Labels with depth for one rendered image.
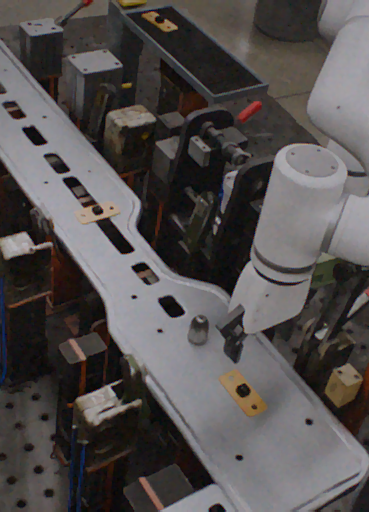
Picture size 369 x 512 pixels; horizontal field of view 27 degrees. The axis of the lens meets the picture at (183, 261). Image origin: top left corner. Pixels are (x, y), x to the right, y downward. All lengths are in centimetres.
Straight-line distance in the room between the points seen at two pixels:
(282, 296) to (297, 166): 20
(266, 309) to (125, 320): 33
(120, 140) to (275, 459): 73
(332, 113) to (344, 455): 50
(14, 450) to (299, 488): 57
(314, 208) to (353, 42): 24
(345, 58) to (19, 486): 89
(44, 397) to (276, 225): 75
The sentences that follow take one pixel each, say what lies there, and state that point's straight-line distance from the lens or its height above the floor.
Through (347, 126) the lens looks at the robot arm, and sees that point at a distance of 98.
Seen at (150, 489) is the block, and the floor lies 98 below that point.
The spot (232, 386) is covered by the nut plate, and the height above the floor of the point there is 100.
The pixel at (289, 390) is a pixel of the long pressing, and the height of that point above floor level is 100.
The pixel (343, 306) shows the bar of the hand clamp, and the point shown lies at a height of 114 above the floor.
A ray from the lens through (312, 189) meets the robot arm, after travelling 87.
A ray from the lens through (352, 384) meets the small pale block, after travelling 118.
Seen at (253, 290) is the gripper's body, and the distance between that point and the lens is 98.
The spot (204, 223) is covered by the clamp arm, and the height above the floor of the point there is 105.
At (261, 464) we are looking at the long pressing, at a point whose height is 100.
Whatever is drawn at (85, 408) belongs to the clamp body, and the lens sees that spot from 109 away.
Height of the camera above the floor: 193
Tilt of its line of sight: 43 degrees down
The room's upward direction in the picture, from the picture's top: 10 degrees clockwise
